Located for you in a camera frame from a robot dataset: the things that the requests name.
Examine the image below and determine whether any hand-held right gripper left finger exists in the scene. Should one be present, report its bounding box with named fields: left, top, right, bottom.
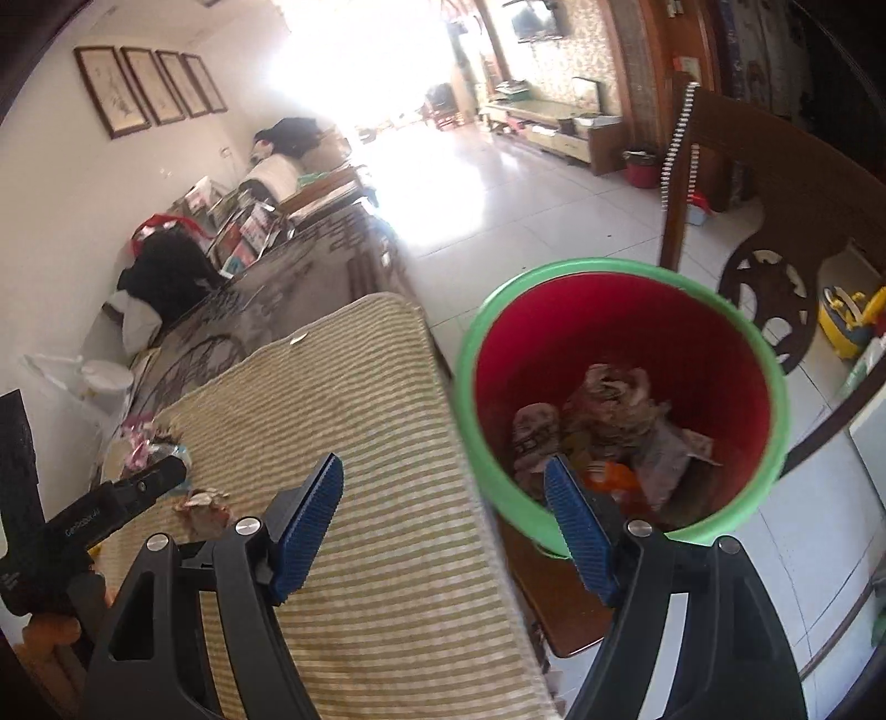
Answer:
left=83, top=453, right=345, bottom=720

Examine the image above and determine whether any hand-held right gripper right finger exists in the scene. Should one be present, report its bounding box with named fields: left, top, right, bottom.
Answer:
left=543, top=455, right=807, bottom=720

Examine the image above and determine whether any brown patterned dining table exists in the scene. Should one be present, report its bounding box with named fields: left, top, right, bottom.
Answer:
left=128, top=204, right=416, bottom=416

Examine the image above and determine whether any brown paper wrapper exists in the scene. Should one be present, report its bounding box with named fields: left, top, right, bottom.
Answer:
left=560, top=363, right=671, bottom=461

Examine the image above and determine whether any white cloth bundle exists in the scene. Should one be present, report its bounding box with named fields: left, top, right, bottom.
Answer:
left=104, top=291, right=167, bottom=354

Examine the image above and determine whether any white plastic tub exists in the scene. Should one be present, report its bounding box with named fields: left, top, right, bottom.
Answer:
left=73, top=360, right=136, bottom=416

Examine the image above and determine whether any black clothing pile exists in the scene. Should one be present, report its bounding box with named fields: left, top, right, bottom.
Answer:
left=117, top=228, right=223, bottom=326

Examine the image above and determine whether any person's left hand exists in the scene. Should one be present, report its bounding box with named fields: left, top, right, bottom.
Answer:
left=20, top=613, right=87, bottom=700

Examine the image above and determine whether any framed wall picture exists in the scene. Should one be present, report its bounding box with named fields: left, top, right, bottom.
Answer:
left=155, top=50, right=213, bottom=119
left=181, top=53, right=228, bottom=114
left=120, top=46, right=187, bottom=127
left=74, top=45, right=152, bottom=141

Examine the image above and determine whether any black garment on sofa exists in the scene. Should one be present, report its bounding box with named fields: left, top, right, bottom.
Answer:
left=253, top=117, right=326, bottom=160

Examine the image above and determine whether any pink candy wrapper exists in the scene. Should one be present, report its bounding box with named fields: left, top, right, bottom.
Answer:
left=114, top=419, right=188, bottom=479

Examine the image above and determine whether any white bead string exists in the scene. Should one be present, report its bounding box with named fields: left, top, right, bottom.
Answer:
left=661, top=79, right=700, bottom=209

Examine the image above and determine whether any clear plastic bag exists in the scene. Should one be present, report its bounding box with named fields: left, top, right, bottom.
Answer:
left=20, top=353, right=112, bottom=486

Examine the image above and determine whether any red foil wrapper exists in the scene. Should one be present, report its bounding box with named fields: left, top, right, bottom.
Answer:
left=173, top=488, right=233, bottom=537

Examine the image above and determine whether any wooden television cabinet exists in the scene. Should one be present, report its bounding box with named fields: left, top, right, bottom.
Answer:
left=481, top=97, right=627, bottom=174

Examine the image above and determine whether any wooden sofa with cushions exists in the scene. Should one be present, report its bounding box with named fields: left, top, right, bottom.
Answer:
left=239, top=148, right=378, bottom=223

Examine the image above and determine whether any orange snack wrapper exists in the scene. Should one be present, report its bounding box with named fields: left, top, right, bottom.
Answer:
left=583, top=460, right=641, bottom=496

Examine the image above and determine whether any red bin with green rim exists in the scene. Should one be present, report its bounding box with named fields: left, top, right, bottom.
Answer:
left=453, top=258, right=790, bottom=558

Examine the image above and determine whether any red bucket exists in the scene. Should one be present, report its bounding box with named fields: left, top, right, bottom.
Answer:
left=623, top=148, right=662, bottom=189

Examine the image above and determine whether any magazine rack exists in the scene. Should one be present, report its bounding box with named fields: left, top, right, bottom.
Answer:
left=176, top=176, right=292, bottom=278

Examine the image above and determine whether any white appliance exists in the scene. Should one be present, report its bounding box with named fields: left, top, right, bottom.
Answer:
left=848, top=388, right=886, bottom=500

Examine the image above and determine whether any small wooden armchair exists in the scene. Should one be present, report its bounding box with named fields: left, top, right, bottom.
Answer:
left=425, top=83, right=458, bottom=129

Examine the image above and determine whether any striped beige table mat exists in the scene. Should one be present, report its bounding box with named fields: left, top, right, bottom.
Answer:
left=90, top=292, right=555, bottom=720

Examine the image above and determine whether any wall-mounted television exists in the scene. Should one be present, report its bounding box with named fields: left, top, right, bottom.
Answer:
left=511, top=0, right=560, bottom=41

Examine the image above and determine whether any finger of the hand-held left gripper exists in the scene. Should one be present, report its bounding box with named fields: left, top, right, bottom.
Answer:
left=104, top=457, right=189, bottom=513

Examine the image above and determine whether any dark carved wooden chair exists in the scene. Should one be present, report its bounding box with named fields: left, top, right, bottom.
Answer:
left=498, top=73, right=886, bottom=659

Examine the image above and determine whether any yellow toddler potty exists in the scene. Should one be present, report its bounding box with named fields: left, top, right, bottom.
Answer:
left=818, top=284, right=886, bottom=361

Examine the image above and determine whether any white paper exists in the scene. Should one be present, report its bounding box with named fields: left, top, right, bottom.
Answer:
left=633, top=419, right=721, bottom=510

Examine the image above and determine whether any red bag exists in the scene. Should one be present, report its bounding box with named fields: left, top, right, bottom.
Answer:
left=131, top=214, right=209, bottom=243

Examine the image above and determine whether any green detergent bottle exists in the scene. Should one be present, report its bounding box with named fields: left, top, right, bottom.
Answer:
left=841, top=339, right=886, bottom=403

